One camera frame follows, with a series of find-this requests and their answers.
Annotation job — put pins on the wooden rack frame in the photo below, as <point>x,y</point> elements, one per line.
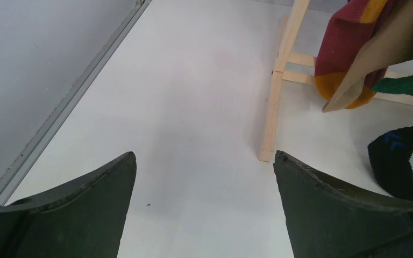
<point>295,67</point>

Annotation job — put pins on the black sock with white patch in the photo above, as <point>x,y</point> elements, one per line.
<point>391,159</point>

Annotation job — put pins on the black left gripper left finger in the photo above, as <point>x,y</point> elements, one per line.
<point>84,217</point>

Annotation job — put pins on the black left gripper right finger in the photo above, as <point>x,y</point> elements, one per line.
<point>328,217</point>

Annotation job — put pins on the beige sock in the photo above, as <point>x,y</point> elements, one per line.
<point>393,44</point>

